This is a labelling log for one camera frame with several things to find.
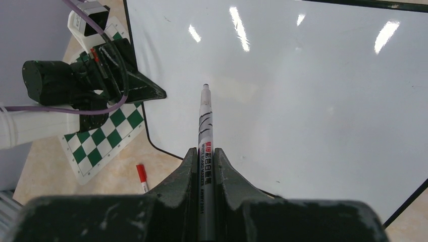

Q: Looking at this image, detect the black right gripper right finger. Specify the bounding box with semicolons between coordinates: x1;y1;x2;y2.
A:
213;148;271;241

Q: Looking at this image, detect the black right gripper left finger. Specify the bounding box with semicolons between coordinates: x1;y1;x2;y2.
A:
147;148;198;241

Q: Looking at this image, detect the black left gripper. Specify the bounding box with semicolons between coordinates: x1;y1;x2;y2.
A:
78;38;167;104

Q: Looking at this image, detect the white black whiteboard marker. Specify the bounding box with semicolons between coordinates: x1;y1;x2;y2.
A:
197;84;216;241

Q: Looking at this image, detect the white whiteboard black frame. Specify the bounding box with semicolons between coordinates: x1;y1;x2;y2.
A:
124;1;427;226

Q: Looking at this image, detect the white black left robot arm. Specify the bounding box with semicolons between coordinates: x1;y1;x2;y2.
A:
1;39;167;149

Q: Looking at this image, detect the red capped marker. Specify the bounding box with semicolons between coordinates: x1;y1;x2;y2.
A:
136;164;149;193

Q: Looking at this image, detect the green white chess mat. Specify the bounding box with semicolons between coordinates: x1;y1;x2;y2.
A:
58;15;148;186

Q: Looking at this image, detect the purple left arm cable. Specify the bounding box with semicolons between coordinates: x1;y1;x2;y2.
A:
3;0;130;116

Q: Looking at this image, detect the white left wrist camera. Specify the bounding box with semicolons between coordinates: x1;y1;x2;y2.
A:
65;1;110;53

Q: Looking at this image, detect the aluminium frame rail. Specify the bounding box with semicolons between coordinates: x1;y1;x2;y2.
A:
1;190;23;238

